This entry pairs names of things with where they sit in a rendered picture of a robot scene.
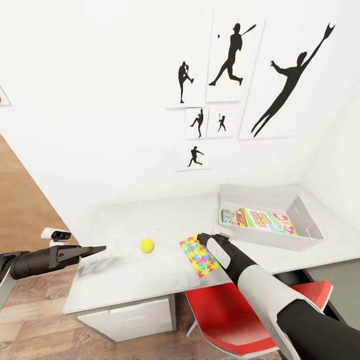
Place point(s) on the tennis ball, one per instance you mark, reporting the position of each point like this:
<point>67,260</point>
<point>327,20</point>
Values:
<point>147,245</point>

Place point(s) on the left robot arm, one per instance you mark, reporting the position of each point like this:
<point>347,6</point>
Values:
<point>22,264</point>

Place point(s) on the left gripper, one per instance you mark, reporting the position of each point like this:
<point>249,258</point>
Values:
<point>58,257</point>

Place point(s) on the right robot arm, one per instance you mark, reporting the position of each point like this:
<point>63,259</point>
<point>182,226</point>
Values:
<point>296,324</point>

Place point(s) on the board game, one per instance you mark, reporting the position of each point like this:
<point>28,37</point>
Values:
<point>266,221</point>
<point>230,217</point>

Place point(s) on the jigsaw puzzle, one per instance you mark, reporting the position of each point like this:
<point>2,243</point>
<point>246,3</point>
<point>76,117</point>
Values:
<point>200,258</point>

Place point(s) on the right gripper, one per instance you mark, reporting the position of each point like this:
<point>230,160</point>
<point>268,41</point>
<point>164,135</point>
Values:
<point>203,238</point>

